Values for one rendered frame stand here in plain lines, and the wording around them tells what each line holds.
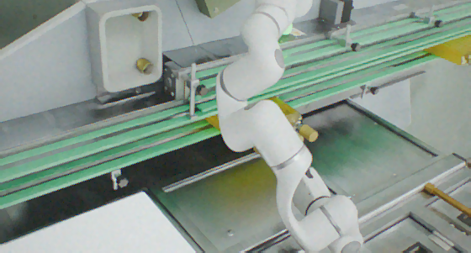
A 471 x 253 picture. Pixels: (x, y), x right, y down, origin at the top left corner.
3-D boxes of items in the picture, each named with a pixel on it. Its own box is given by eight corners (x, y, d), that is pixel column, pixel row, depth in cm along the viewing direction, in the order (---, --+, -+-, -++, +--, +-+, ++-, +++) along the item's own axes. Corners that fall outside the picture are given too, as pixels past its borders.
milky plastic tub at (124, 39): (92, 81, 143) (105, 95, 137) (85, 3, 131) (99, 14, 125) (147, 68, 152) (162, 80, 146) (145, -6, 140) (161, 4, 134)
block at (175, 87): (161, 92, 151) (173, 102, 147) (161, 62, 146) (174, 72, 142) (171, 88, 153) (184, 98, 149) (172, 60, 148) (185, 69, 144)
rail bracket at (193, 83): (174, 108, 148) (198, 128, 139) (174, 54, 139) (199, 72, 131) (182, 104, 149) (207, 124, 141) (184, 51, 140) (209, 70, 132)
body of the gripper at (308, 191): (332, 224, 123) (310, 195, 132) (340, 192, 118) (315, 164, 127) (305, 231, 121) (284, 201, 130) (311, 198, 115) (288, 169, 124)
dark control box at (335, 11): (317, 17, 187) (334, 24, 182) (320, -4, 183) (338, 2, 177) (333, 13, 192) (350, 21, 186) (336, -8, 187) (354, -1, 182)
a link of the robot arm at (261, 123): (324, 118, 111) (276, 139, 121) (270, 37, 108) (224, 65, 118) (292, 160, 99) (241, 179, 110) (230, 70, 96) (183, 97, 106)
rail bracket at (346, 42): (323, 39, 175) (352, 53, 166) (327, 18, 171) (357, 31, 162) (331, 36, 177) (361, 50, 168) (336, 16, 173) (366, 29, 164)
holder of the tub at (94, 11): (93, 97, 146) (105, 109, 141) (85, 3, 131) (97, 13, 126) (147, 83, 155) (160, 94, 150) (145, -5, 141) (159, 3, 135)
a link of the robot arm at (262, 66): (230, 27, 118) (200, 58, 108) (272, -2, 108) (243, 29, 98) (267, 73, 121) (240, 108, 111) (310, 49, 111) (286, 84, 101)
